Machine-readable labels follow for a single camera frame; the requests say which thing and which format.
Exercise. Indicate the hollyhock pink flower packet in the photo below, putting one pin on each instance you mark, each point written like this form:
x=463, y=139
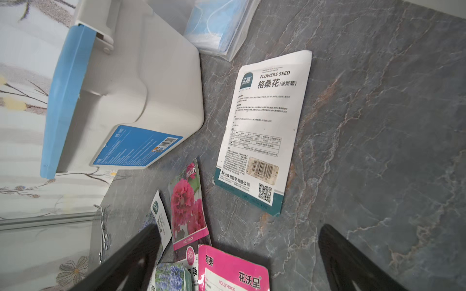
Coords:
x=188, y=221

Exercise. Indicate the metal scissor tongs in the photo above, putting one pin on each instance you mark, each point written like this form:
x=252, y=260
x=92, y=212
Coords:
x=105, y=238

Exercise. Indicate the white cosmos seed packet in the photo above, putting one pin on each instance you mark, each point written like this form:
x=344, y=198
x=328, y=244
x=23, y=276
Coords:
x=256, y=151

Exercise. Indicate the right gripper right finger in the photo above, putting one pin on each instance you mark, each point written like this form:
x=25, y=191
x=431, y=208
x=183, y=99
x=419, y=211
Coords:
x=347, y=268

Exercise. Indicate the clear bag of masks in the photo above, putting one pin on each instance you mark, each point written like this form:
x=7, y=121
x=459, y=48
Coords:
x=219, y=28

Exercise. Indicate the blue lid storage box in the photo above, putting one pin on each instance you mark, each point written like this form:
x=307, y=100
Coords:
x=126, y=91

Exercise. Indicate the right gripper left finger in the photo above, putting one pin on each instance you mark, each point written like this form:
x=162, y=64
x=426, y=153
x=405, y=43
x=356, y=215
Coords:
x=130, y=268

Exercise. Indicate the pink back seed packet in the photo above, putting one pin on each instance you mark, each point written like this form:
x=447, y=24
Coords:
x=220, y=271

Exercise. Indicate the lavender seed packet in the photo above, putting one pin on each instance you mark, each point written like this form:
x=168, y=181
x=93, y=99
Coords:
x=158, y=216
x=170, y=277

